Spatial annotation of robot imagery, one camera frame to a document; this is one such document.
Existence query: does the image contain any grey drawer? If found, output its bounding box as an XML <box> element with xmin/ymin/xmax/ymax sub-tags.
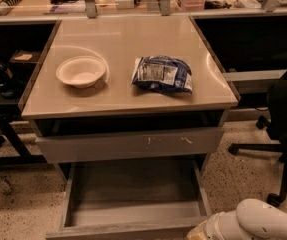
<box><xmin>36</xmin><ymin>127</ymin><xmax>224</xmax><ymax>163</ymax></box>
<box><xmin>46</xmin><ymin>158</ymin><xmax>211</xmax><ymax>240</ymax></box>

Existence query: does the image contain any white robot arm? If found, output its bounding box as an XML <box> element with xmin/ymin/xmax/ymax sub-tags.
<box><xmin>204</xmin><ymin>199</ymin><xmax>287</xmax><ymax>240</ymax></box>

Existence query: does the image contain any grey drawer cabinet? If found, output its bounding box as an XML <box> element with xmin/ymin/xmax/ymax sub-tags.
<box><xmin>18</xmin><ymin>14</ymin><xmax>241</xmax><ymax>185</ymax></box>

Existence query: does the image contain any grey top drawer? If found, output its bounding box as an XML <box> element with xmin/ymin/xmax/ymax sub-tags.
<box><xmin>36</xmin><ymin>127</ymin><xmax>224</xmax><ymax>163</ymax></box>

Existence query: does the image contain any blue chip bag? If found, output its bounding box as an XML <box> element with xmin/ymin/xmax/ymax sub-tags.
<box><xmin>132</xmin><ymin>55</ymin><xmax>193</xmax><ymax>94</ymax></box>

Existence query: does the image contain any white paper bowl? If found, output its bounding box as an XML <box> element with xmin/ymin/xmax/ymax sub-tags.
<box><xmin>56</xmin><ymin>56</ymin><xmax>107</xmax><ymax>89</ymax></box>

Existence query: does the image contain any black office chair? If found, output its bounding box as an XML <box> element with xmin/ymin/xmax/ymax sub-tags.
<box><xmin>228</xmin><ymin>71</ymin><xmax>287</xmax><ymax>207</ymax></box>

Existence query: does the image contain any black stand left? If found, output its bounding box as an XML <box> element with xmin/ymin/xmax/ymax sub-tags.
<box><xmin>0</xmin><ymin>62</ymin><xmax>46</xmax><ymax>166</ymax></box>

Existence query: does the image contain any clear plastic bottle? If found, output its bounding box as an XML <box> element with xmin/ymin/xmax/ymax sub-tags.
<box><xmin>0</xmin><ymin>176</ymin><xmax>12</xmax><ymax>195</ymax></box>

